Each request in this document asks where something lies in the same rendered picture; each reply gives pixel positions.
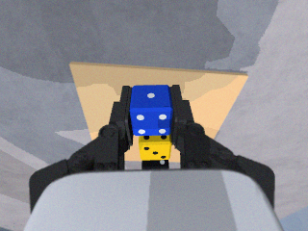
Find yellow die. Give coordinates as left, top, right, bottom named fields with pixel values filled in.
left=139, top=134, right=171, bottom=160

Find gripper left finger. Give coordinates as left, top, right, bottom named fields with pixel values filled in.
left=29, top=86, right=134, bottom=214

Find blue die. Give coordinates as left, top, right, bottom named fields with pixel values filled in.
left=129, top=85, right=173, bottom=136

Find black die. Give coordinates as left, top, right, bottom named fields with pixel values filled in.
left=141, top=160, right=169, bottom=169

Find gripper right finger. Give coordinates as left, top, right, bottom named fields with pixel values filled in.
left=170, top=85, right=275, bottom=210

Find tan flat mat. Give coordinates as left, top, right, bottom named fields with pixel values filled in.
left=69, top=62, right=248, bottom=140

